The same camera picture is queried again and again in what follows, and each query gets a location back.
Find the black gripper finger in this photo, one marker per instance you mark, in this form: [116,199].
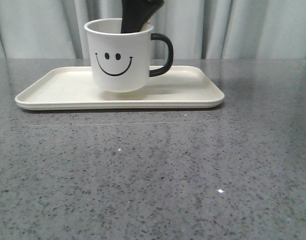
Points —
[148,9]
[130,16]

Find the white smiley face mug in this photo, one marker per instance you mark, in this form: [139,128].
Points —
[120,62]

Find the cream rectangular tray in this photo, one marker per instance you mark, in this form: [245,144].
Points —
[73,88]

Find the pale grey curtain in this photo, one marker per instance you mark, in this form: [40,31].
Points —
[209,29]

